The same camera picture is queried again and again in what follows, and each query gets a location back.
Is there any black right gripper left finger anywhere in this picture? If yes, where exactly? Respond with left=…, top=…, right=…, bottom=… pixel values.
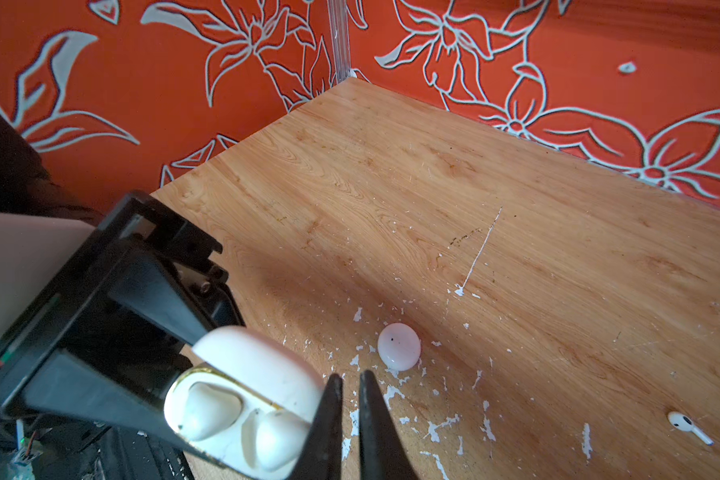
left=288, top=374, right=343, bottom=480

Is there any white earbud charging case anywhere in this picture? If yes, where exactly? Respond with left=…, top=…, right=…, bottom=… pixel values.
left=163, top=326, right=324, bottom=479

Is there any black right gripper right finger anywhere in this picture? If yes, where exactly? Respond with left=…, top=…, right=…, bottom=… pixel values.
left=359, top=370, right=418, bottom=480

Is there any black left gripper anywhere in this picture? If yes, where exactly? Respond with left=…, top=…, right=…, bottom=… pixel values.
left=0, top=191, right=243, bottom=465

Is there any white earbud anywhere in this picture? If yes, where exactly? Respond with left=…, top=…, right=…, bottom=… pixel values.
left=178, top=382, right=242, bottom=441
left=667, top=411, right=714, bottom=446

